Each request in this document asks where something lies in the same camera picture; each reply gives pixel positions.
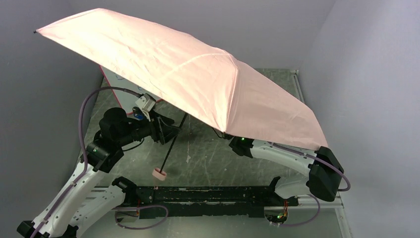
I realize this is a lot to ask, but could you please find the pink and black folding umbrella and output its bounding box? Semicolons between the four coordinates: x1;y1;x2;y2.
34;7;329;182

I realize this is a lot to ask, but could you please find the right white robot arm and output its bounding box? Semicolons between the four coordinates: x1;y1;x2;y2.
229;137;344;202

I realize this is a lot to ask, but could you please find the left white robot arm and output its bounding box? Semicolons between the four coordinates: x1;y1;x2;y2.
17;108;180;238

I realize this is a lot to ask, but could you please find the blue stapler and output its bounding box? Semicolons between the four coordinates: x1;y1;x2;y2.
132;107;145;120

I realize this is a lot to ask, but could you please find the pink framed whiteboard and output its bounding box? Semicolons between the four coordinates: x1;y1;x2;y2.
100;66;163;115

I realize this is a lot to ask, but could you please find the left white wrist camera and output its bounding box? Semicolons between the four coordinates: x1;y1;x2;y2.
135;93;156;114

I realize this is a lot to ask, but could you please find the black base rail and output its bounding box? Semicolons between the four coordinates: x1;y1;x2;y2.
121;186;299;219

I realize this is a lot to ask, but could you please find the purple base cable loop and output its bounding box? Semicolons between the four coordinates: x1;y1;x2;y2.
114;205;169;231

